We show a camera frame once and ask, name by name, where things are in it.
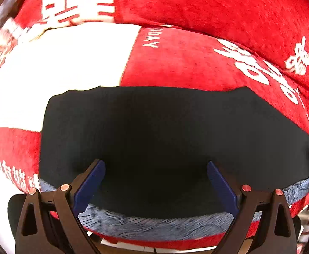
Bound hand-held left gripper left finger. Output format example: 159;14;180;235
15;159;106;254

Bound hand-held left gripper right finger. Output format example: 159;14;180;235
207;161;298;254

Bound black pants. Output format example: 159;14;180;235
39;85;309;219

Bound blue grey patterned cloth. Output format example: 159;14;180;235
39;171;309;241

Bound red printed sofa cover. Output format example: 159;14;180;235
0;0;309;250

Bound pile of clothes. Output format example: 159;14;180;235
0;0;44;80

